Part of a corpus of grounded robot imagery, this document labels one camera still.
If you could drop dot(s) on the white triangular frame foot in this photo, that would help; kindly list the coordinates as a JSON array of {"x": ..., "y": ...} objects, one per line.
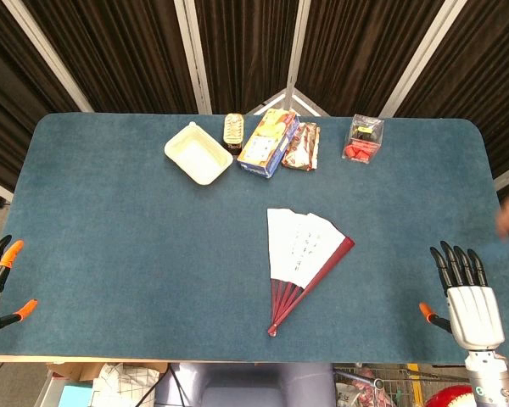
[{"x": 289, "y": 95}]

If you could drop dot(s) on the dark pleated curtain panel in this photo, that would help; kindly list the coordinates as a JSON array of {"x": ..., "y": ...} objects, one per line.
[
  {"x": 483, "y": 76},
  {"x": 246, "y": 51},
  {"x": 123, "y": 55},
  {"x": 8, "y": 106},
  {"x": 356, "y": 51}
]

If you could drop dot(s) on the brown cardboard box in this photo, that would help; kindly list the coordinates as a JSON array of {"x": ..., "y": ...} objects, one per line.
[{"x": 74, "y": 369}]

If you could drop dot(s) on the red ribbed paper folding fan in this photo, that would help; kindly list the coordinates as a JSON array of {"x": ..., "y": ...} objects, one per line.
[{"x": 292, "y": 246}]

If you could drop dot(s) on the red and white snack packet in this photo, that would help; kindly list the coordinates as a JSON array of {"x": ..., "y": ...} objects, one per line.
[{"x": 302, "y": 146}]

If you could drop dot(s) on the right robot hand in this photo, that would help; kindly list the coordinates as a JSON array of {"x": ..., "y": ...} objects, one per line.
[{"x": 475, "y": 313}]

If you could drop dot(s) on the white plastic food tray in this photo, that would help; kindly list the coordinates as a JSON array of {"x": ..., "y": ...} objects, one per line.
[{"x": 197, "y": 154}]

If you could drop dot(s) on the red round object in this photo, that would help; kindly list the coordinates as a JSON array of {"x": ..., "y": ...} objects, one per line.
[{"x": 447, "y": 398}]

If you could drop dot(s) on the clear box with red caps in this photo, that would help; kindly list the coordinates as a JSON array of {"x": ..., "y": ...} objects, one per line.
[{"x": 361, "y": 142}]

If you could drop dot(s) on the blue and yellow carton box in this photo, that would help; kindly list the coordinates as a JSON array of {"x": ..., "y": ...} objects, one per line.
[{"x": 265, "y": 146}]

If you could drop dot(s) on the lavender robot torso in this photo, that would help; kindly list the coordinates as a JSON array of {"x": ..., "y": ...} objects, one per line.
[{"x": 246, "y": 386}]

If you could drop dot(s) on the white checked cloth bag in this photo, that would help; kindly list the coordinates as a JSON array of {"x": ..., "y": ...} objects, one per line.
[{"x": 123, "y": 388}]

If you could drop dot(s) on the dark can with gold lid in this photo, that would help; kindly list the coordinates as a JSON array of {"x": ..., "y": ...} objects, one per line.
[{"x": 233, "y": 131}]

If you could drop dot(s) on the blue felt table cover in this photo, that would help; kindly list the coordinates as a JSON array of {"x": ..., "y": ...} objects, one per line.
[{"x": 152, "y": 254}]

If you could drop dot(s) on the teal box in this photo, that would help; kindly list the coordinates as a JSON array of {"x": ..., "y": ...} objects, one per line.
[{"x": 74, "y": 396}]

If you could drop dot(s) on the white frame post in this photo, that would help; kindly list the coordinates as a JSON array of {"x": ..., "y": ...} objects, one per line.
[
  {"x": 422, "y": 55},
  {"x": 46, "y": 53},
  {"x": 297, "y": 51},
  {"x": 193, "y": 55}
]

